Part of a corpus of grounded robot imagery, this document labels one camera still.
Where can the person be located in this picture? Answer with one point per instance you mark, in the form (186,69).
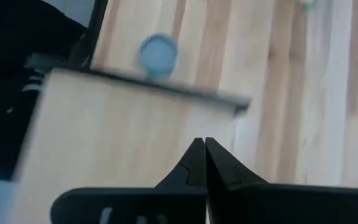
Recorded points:
(11,46)

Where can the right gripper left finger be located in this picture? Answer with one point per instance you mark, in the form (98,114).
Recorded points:
(166,205)

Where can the tin can teal label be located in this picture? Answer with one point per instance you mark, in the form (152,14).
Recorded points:
(158,56)

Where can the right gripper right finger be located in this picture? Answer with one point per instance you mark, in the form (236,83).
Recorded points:
(259,205)

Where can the tin can green label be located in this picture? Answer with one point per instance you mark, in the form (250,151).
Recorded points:
(306,3)

